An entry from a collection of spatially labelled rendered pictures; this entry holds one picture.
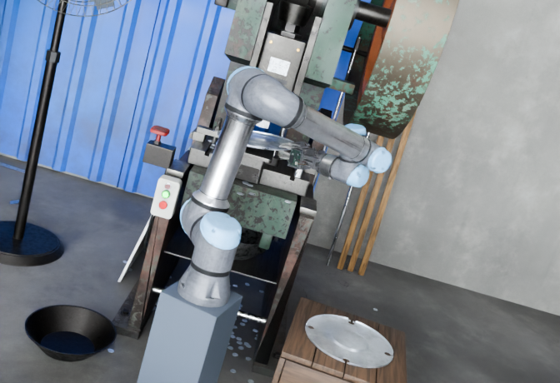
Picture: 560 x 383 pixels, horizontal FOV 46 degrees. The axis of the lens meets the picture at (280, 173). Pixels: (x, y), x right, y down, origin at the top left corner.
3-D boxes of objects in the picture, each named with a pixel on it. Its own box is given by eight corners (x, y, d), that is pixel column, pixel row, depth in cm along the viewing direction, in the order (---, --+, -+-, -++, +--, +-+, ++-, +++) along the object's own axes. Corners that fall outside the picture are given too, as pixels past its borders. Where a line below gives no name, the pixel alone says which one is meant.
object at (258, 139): (285, 136, 254) (285, 134, 254) (305, 154, 227) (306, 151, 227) (212, 127, 246) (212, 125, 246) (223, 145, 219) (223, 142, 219)
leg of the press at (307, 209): (280, 380, 239) (356, 149, 216) (250, 371, 239) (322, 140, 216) (288, 277, 328) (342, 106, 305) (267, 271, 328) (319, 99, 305)
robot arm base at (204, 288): (214, 313, 179) (223, 281, 176) (167, 291, 183) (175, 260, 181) (237, 295, 193) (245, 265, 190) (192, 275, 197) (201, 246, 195)
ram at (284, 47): (284, 121, 234) (308, 39, 227) (244, 109, 234) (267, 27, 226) (286, 112, 251) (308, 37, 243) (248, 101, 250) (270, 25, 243)
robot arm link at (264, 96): (271, 77, 167) (402, 151, 192) (256, 67, 176) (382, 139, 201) (249, 116, 168) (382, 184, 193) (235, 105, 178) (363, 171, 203)
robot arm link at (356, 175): (372, 161, 208) (369, 186, 211) (344, 151, 214) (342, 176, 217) (358, 166, 202) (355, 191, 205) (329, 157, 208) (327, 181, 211)
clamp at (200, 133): (231, 150, 248) (238, 125, 245) (188, 137, 248) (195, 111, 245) (233, 146, 254) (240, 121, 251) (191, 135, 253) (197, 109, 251)
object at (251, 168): (262, 196, 224) (272, 159, 220) (222, 184, 223) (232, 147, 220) (266, 176, 248) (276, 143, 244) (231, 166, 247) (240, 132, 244)
